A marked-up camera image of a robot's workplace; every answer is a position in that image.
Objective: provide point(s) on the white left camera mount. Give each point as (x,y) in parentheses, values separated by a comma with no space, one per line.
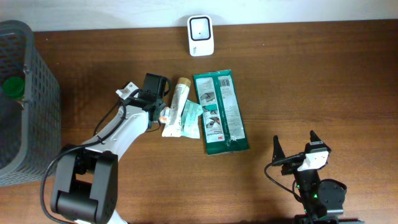
(129,90)

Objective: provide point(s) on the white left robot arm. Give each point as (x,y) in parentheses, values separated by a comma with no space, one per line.
(86,179)

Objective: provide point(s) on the white barcode scanner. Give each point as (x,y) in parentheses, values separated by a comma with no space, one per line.
(200,35)

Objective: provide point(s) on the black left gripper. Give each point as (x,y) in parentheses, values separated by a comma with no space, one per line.
(158,112)

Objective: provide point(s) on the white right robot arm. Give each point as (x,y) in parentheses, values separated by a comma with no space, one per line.
(322,199)

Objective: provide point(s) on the white tube gold cap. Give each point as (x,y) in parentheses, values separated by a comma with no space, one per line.
(173,129)

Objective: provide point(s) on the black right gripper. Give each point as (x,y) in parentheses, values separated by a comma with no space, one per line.
(277,152)

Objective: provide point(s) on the green lid jar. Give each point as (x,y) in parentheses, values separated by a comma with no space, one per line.
(14,88)

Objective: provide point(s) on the grey plastic basket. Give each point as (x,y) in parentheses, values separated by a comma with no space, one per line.
(30,128)

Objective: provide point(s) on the green 3M gloves packet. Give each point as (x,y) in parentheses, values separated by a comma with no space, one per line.
(223,125)

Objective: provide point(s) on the mint green snack pouch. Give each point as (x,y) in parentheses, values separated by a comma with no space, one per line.
(189,122)

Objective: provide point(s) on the orange snack packet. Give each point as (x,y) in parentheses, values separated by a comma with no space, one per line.
(164,116)

